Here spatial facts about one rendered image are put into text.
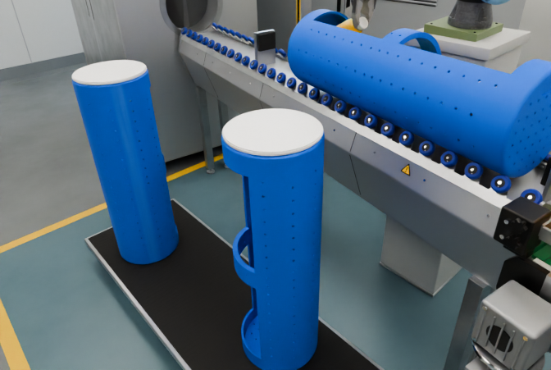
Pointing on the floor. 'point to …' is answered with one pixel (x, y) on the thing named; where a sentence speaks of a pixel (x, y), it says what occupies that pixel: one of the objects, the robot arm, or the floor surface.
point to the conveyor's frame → (527, 275)
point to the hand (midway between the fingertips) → (362, 24)
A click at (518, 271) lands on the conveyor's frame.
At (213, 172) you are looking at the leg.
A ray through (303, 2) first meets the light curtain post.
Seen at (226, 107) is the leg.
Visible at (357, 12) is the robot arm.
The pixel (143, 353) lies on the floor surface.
